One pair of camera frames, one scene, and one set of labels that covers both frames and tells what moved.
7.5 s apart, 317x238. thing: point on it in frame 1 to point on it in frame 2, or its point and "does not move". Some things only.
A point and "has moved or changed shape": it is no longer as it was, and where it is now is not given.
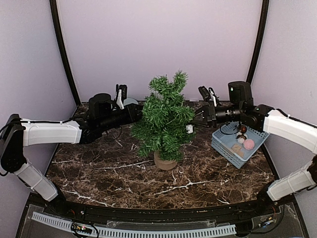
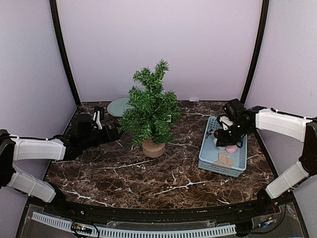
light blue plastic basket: [224, 138] has moved or changed shape
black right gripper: [209, 115] to [224, 141]
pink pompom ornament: [249, 144] to [231, 148]
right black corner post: [265, 9] does not move
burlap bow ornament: [236, 149] to [223, 161]
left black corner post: [59, 32] does not move
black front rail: [161, 214] does not move
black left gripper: [132, 116] to [108, 137]
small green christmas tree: [164, 129] has moved or changed shape
